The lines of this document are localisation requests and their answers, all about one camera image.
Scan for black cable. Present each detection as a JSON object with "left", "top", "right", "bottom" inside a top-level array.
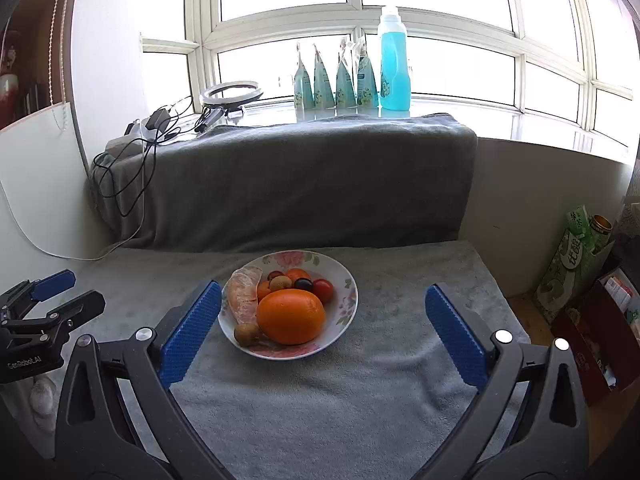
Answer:
[{"left": 90, "top": 95, "right": 193, "bottom": 233}]

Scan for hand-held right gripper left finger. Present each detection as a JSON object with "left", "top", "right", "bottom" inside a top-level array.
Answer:
[{"left": 52, "top": 280, "right": 236, "bottom": 480}]

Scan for grey blanket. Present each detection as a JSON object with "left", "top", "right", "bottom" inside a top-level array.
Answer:
[{"left": 30, "top": 112, "right": 531, "bottom": 480}]

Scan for large orange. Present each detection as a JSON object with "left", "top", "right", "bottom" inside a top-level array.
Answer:
[{"left": 256, "top": 290, "right": 326, "bottom": 346}]

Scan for white fuzzy cloth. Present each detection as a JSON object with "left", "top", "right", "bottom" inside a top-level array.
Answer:
[{"left": 29, "top": 375, "right": 61, "bottom": 433}]

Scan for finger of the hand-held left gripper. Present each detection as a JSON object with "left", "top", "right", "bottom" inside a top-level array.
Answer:
[
  {"left": 0, "top": 269, "right": 77, "bottom": 317},
  {"left": 0, "top": 290, "right": 107, "bottom": 341}
]

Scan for blue detergent bottle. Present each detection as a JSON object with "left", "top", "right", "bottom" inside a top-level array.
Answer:
[{"left": 378, "top": 5, "right": 412, "bottom": 111}]

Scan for black power adapter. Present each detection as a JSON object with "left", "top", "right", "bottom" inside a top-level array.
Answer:
[{"left": 145, "top": 107, "right": 171, "bottom": 131}]

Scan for dark books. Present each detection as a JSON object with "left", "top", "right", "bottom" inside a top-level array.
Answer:
[{"left": 20, "top": 82, "right": 48, "bottom": 116}]

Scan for red and white vase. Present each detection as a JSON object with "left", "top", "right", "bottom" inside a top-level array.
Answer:
[{"left": 0, "top": 30, "right": 23, "bottom": 128}]

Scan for golden lid can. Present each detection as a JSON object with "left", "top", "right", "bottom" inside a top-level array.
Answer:
[{"left": 587, "top": 214, "right": 614, "bottom": 256}]

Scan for peeled pomelo segment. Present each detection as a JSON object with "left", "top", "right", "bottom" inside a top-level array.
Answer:
[{"left": 226, "top": 267, "right": 264, "bottom": 328}]

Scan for white cabinet panel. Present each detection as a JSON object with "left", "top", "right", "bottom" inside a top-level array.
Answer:
[{"left": 0, "top": 101, "right": 116, "bottom": 261}]

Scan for white floral bowl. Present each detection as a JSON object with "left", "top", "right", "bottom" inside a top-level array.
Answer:
[{"left": 218, "top": 250, "right": 359, "bottom": 361}]

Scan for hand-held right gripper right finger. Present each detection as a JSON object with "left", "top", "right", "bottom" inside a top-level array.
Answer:
[{"left": 417, "top": 282, "right": 588, "bottom": 480}]

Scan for white power strip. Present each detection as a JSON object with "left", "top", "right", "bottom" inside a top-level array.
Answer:
[{"left": 105, "top": 120, "right": 151, "bottom": 153}]

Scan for ring light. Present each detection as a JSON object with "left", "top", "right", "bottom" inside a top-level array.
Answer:
[{"left": 195, "top": 81, "right": 264, "bottom": 133}]

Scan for dark red cardboard box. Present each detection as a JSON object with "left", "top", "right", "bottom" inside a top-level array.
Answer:
[{"left": 550, "top": 267, "right": 640, "bottom": 406}]

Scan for green carton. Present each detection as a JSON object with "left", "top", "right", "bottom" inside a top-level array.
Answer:
[{"left": 532, "top": 205, "right": 616, "bottom": 323}]

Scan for white bead cord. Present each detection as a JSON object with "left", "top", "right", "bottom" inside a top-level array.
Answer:
[{"left": 47, "top": 0, "right": 71, "bottom": 131}]

